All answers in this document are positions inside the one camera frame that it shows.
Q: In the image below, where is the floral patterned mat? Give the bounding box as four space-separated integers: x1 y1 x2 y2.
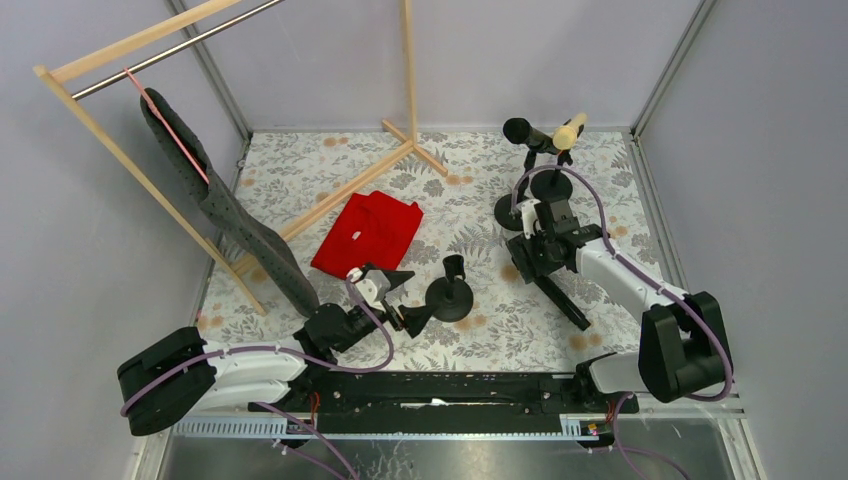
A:
197 132 660 372

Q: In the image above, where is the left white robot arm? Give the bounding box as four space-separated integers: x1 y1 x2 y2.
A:
117 264 437 437

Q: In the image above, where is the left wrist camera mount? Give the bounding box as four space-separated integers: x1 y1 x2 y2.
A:
346 268 391 311

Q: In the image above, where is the black mic stand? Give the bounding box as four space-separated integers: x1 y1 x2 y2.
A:
526 149 573 202
494 177 530 232

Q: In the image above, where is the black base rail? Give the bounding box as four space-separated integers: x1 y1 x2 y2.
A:
273 371 618 435

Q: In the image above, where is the pink clothes hanger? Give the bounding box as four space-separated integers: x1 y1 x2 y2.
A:
123 68 209 184

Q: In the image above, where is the wooden clothes rack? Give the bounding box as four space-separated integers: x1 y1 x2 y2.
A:
33 0 450 315

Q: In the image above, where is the metal clothes rail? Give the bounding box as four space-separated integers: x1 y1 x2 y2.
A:
71 0 283 100

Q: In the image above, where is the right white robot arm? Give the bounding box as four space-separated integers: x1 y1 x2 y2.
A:
507 199 733 403

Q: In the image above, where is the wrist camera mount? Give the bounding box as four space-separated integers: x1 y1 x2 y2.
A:
346 268 391 311
517 198 542 240

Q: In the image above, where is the dark grey hanging garment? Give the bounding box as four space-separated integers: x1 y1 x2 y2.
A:
139 88 320 317

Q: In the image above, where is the red folded shirt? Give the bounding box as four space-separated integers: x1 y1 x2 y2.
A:
311 191 423 279

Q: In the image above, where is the black microphone orange tip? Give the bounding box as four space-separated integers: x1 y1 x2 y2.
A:
502 117 561 155

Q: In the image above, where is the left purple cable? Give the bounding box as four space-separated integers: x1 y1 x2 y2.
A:
119 278 396 419

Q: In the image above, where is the beige microphone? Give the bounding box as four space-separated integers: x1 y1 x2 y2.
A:
551 112 588 151

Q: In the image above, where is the purple cable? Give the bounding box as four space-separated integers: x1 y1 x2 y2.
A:
119 278 396 419
510 164 735 403

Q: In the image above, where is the black mic stand corner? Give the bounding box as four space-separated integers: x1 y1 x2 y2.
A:
425 254 474 323

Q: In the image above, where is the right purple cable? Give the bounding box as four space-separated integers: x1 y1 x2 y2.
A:
510 164 735 403

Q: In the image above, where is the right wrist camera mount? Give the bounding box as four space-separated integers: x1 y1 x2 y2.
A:
517 198 542 240

